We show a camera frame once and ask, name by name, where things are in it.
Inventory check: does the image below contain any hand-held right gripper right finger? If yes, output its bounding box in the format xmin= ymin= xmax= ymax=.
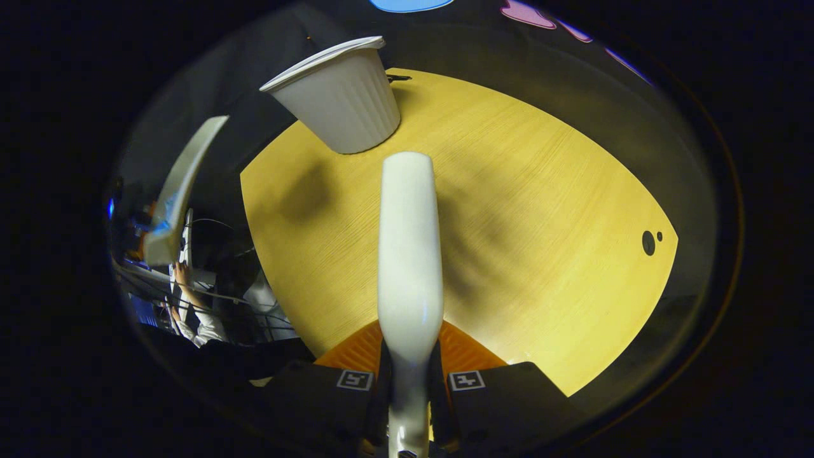
xmin=429 ymin=320 xmax=586 ymax=449

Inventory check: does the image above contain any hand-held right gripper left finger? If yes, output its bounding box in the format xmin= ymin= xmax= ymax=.
xmin=254 ymin=320 xmax=390 ymax=446

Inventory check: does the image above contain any white ribbed garbage bin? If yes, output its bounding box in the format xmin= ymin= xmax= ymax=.
xmin=259 ymin=36 xmax=403 ymax=155

